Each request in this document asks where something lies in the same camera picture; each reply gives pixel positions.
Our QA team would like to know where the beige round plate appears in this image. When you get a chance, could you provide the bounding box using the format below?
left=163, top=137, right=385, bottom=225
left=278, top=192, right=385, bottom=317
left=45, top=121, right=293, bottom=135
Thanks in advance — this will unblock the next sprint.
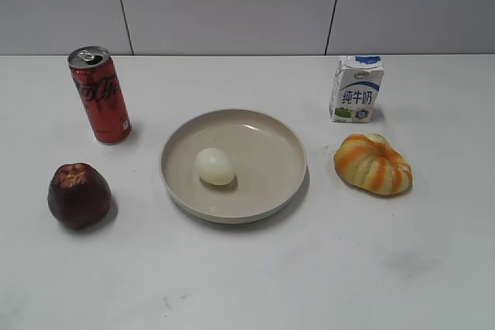
left=160, top=109, right=309, bottom=224

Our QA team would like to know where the dark red wax apple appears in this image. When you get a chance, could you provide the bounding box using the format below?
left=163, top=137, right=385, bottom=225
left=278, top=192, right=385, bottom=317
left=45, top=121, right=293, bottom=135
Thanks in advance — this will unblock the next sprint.
left=47, top=162, right=112, bottom=230

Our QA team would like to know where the red cola can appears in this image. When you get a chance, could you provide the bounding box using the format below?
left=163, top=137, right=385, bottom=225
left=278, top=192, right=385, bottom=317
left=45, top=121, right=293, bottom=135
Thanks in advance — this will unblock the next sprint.
left=67, top=46, right=131, bottom=144

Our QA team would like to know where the orange striped bread bun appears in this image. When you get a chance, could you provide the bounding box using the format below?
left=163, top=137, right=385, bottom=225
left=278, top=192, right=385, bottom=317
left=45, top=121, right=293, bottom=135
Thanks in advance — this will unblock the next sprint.
left=333, top=134, right=413, bottom=196

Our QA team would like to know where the white blue milk carton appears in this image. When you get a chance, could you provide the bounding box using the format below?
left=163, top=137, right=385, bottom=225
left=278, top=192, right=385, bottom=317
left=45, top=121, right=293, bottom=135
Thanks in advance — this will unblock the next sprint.
left=329, top=56, right=384, bottom=123

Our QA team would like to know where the white egg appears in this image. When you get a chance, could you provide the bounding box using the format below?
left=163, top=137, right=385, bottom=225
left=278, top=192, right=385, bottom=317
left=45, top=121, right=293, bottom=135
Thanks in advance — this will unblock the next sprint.
left=195, top=148, right=235, bottom=186

